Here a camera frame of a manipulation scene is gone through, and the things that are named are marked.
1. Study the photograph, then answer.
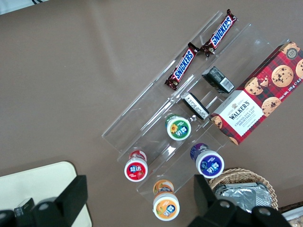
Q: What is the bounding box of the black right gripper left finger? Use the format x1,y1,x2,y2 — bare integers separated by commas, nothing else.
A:
33,174,89,227

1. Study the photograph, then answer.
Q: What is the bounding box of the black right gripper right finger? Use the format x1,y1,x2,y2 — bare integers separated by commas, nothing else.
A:
188,174,251,227

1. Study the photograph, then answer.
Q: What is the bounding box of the cream plastic tray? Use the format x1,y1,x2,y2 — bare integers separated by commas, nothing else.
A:
0,161,92,227

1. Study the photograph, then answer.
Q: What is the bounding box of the light wicker basket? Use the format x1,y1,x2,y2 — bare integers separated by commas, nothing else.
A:
208,167,279,211

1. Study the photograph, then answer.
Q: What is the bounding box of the silver foil packet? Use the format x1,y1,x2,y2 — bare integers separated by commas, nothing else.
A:
214,182,273,210

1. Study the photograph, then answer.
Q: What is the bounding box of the purple gum bottle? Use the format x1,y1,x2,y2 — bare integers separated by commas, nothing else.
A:
190,143,225,178

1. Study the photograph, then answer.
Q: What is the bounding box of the orange gum bottle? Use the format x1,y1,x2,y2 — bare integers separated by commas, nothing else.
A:
152,179,180,222

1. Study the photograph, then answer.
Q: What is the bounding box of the red gum bottle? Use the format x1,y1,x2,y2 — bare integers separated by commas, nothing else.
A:
124,150,149,182

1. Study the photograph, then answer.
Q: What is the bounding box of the green gum bottle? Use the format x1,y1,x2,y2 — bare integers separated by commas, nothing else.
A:
164,113,192,141

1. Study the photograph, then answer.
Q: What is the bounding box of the white plastic bin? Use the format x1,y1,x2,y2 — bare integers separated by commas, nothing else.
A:
280,209,303,227

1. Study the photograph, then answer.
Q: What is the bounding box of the clear acrylic tiered display stand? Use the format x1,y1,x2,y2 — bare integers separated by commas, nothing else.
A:
101,10,291,204

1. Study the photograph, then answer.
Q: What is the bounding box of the small black box white label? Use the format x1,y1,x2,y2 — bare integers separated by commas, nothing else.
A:
180,92,210,121

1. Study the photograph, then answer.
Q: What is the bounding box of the red Walkers shortbread box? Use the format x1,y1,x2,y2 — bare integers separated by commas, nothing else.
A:
209,40,303,146

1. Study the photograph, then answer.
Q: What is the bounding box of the small black box with barcode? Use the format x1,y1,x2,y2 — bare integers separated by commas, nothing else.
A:
201,66,235,95

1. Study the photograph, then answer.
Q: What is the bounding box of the Snickers chocolate bar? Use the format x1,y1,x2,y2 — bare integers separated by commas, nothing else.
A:
200,9,238,57
165,42,199,91

